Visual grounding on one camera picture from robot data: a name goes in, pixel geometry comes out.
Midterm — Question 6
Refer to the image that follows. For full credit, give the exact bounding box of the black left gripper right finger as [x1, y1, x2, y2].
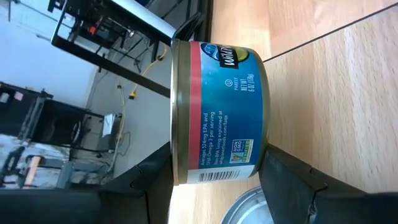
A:
[257, 143, 398, 224]

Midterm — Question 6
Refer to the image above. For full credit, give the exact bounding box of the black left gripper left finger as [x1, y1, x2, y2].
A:
[0, 141, 175, 224]

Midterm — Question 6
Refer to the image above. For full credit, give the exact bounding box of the olive green tuna can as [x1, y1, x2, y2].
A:
[220, 185, 275, 224]

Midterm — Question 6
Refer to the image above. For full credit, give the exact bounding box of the blue salmon can gold lid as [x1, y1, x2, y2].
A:
[170, 39, 271, 186]

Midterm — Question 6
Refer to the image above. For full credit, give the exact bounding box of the black equipment cart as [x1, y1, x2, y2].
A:
[0, 81, 105, 149]

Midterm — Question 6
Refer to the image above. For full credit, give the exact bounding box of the grey metal beam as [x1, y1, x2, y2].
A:
[113, 0, 177, 39]

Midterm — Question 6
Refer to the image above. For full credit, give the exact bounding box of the yellow cable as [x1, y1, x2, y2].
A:
[107, 46, 169, 169]

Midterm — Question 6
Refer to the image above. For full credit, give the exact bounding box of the black metal desk frame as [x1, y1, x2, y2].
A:
[49, 0, 172, 99]

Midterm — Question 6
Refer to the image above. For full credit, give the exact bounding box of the wooden shelf with black frame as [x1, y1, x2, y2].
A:
[211, 0, 398, 63]

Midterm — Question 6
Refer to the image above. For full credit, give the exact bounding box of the black metal table frame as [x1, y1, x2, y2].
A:
[198, 0, 215, 43]

